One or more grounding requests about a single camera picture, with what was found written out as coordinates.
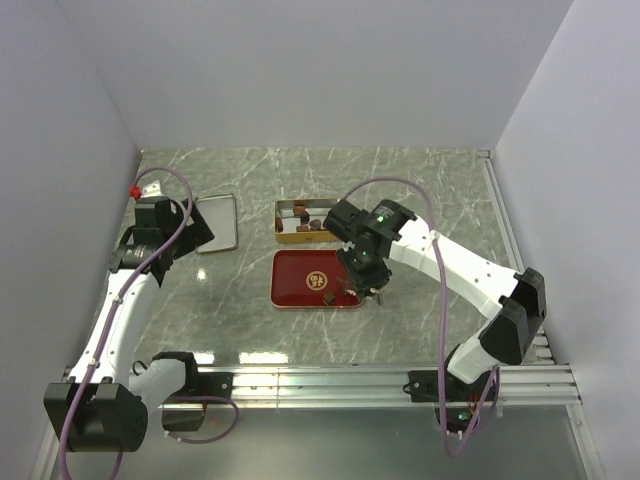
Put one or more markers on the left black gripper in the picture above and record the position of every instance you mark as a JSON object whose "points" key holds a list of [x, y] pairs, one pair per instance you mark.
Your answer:
{"points": [[194, 234]]}

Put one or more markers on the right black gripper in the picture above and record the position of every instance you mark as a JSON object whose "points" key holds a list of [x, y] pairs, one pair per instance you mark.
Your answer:
{"points": [[363, 282]]}

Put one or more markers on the silver tin lid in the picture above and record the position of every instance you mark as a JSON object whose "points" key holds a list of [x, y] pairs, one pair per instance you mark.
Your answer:
{"points": [[220, 213]]}

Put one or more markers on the dark square chocolate bottom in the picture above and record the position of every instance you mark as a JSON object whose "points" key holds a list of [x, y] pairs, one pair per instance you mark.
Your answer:
{"points": [[329, 297]]}

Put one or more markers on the long metal tweezers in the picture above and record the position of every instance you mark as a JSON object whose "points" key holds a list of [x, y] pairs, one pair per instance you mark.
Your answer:
{"points": [[372, 294]]}

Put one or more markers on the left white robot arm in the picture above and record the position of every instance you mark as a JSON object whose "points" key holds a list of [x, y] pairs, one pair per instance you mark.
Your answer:
{"points": [[101, 406]]}

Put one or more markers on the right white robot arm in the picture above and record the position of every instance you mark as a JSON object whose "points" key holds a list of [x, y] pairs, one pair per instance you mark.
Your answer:
{"points": [[513, 303]]}

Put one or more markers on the gold tin box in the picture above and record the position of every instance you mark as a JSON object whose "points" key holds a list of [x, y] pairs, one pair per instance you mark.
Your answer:
{"points": [[317, 208]]}

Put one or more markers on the red emergency knob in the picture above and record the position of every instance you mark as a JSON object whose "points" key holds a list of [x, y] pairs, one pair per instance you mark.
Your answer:
{"points": [[134, 192]]}

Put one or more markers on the red gold-rimmed tray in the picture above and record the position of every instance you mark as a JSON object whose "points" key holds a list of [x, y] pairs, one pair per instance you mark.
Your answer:
{"points": [[300, 279]]}

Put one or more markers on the aluminium mounting rail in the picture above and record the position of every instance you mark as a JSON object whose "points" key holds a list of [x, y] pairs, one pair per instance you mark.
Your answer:
{"points": [[377, 386]]}

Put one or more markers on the side aluminium rail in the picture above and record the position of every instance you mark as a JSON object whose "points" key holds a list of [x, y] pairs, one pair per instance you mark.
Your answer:
{"points": [[540, 351]]}

